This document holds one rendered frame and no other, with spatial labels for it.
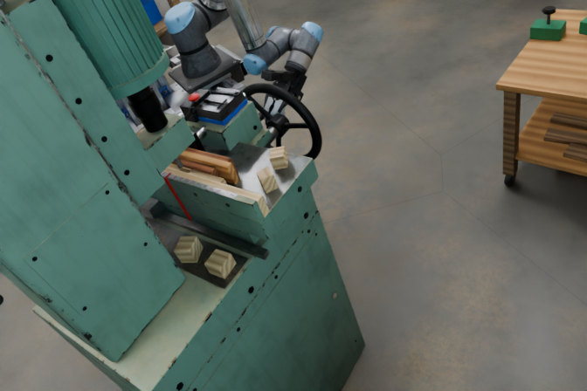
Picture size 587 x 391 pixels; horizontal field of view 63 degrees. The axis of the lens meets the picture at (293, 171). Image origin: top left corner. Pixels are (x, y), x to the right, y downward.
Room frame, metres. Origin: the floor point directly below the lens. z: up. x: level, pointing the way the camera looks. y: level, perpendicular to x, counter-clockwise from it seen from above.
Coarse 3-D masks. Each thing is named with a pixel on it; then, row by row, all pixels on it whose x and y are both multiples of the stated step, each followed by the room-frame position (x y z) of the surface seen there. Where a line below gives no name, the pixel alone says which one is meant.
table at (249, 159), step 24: (240, 144) 1.01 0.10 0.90; (264, 144) 1.05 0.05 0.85; (240, 168) 0.91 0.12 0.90; (288, 168) 0.85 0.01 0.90; (312, 168) 0.84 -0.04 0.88; (168, 192) 0.93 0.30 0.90; (264, 192) 0.80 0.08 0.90; (288, 192) 0.78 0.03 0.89; (216, 216) 0.82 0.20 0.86; (240, 216) 0.75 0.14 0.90
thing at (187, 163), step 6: (174, 162) 0.97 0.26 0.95; (186, 162) 0.94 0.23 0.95; (192, 162) 0.94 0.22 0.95; (198, 162) 0.93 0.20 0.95; (192, 168) 0.92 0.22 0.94; (198, 168) 0.90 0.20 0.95; (204, 168) 0.89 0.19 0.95; (210, 168) 0.89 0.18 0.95; (216, 168) 0.89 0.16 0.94; (210, 174) 0.88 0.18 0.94; (216, 174) 0.88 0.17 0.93
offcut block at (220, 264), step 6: (216, 252) 0.74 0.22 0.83; (222, 252) 0.73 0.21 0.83; (210, 258) 0.73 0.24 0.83; (216, 258) 0.72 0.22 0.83; (222, 258) 0.72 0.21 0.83; (228, 258) 0.71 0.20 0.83; (204, 264) 0.72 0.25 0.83; (210, 264) 0.71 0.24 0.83; (216, 264) 0.71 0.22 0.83; (222, 264) 0.70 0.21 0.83; (228, 264) 0.71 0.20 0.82; (234, 264) 0.72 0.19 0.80; (210, 270) 0.71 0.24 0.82; (216, 270) 0.70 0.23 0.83; (222, 270) 0.69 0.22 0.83; (228, 270) 0.70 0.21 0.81; (222, 276) 0.69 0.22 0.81
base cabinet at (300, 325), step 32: (320, 224) 0.87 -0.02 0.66; (288, 256) 0.78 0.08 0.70; (320, 256) 0.84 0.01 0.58; (288, 288) 0.75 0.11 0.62; (320, 288) 0.81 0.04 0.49; (256, 320) 0.67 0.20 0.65; (288, 320) 0.72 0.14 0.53; (320, 320) 0.78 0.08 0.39; (352, 320) 0.87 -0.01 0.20; (224, 352) 0.60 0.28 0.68; (256, 352) 0.64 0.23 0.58; (288, 352) 0.69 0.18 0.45; (320, 352) 0.75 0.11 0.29; (352, 352) 0.83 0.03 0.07; (192, 384) 0.54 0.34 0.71; (224, 384) 0.57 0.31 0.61; (256, 384) 0.61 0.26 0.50; (288, 384) 0.66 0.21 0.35; (320, 384) 0.72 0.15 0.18
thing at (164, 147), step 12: (168, 120) 0.94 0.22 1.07; (180, 120) 0.93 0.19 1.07; (144, 132) 0.93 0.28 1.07; (156, 132) 0.91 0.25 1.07; (168, 132) 0.90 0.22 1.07; (180, 132) 0.92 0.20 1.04; (144, 144) 0.88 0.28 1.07; (156, 144) 0.88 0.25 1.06; (168, 144) 0.89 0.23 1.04; (180, 144) 0.91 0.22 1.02; (156, 156) 0.87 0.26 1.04; (168, 156) 0.88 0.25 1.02
